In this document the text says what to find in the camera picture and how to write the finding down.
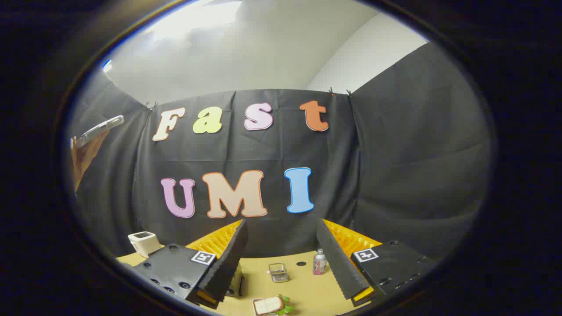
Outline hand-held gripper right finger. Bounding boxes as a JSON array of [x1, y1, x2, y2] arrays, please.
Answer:
[[316, 218, 435, 307]]

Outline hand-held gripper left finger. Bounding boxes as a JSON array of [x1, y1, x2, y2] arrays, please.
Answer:
[[132, 219, 249, 310]]

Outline black toaster oven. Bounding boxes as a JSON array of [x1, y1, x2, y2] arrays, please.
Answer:
[[226, 262, 245, 298]]

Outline lettuce sandwich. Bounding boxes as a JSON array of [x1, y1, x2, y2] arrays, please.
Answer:
[[254, 295, 294, 316]]

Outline white pop-up toaster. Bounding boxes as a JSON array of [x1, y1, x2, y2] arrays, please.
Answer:
[[128, 231, 165, 259]]

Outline pink label drink bottle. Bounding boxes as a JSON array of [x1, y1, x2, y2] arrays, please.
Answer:
[[312, 248, 328, 276]]

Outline white rectangular tray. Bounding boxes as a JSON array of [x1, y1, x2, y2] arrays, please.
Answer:
[[252, 298, 286, 316]]

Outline clear ribbed glass container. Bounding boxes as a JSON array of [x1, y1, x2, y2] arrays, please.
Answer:
[[268, 262, 289, 283]]

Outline smartphone in clear case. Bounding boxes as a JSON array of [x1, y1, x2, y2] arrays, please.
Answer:
[[76, 115, 125, 148]]

